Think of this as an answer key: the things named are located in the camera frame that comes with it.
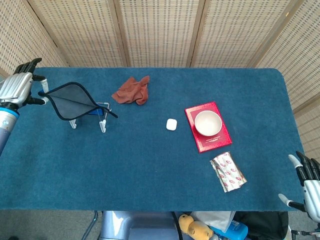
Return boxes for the thin blue cable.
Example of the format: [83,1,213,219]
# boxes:
[81,210,100,240]

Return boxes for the metal wire stand white clips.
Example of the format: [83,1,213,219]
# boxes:
[68,101,111,133]

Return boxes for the silver foil packet red logos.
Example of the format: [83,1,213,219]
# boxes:
[209,151,248,194]

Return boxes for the blue plastic bottle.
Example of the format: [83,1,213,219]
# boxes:
[214,219,249,240]

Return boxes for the yellow plush toy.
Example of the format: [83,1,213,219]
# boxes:
[178,213,215,240]

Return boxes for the rust brown crumpled cloth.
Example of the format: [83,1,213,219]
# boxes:
[111,75,151,106]

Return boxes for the cream bowl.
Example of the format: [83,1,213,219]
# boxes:
[194,110,223,137]

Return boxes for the dark grey cloth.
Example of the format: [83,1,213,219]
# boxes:
[37,81,119,121]

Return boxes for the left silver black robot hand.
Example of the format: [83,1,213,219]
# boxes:
[0,57,49,109]

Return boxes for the grey blue robot torso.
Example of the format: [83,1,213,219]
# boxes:
[99,210,181,240]

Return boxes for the black bag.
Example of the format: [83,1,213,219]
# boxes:
[234,211,290,240]

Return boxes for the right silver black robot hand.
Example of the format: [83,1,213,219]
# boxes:
[278,150,320,222]

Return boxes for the white plastic bag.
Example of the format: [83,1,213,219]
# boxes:
[191,211,236,233]

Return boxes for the white earbud case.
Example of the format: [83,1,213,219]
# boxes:
[165,118,177,131]

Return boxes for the black cable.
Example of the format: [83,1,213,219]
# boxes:
[171,211,183,240]

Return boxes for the woven bamboo folding screen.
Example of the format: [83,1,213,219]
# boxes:
[0,0,320,153]

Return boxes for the red booklet gold print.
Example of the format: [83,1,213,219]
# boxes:
[184,101,233,154]

